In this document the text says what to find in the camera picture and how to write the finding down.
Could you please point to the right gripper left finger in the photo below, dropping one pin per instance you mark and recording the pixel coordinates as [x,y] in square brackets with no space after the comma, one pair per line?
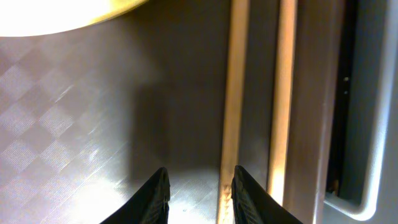
[149,205]

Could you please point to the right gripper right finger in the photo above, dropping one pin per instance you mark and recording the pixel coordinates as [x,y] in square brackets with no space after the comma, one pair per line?
[253,205]

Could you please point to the yellow plate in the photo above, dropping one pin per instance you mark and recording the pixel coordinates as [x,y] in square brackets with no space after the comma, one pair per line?
[21,18]

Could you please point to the grey dishwasher rack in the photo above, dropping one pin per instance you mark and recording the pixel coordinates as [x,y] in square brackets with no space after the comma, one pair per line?
[362,172]

